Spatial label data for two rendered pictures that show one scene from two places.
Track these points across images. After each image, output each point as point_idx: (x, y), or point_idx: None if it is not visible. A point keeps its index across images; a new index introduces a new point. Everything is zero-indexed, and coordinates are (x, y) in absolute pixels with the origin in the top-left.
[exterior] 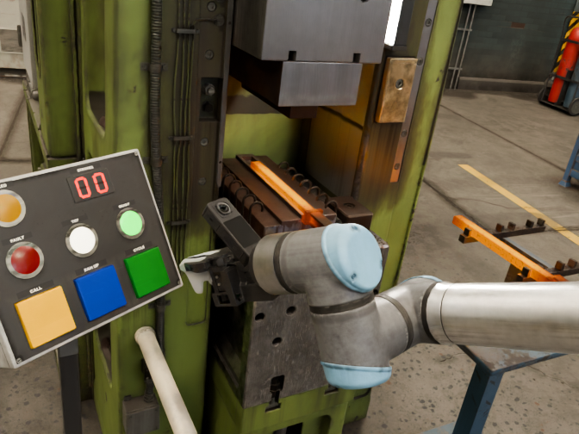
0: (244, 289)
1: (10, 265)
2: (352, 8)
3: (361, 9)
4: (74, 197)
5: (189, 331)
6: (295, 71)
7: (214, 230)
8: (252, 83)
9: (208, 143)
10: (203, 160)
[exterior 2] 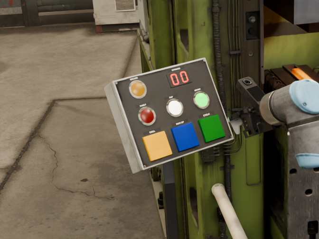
0: (259, 126)
1: (140, 118)
2: None
3: None
4: (170, 84)
5: (249, 190)
6: (304, 0)
7: (242, 94)
8: (280, 12)
9: (253, 54)
10: (251, 66)
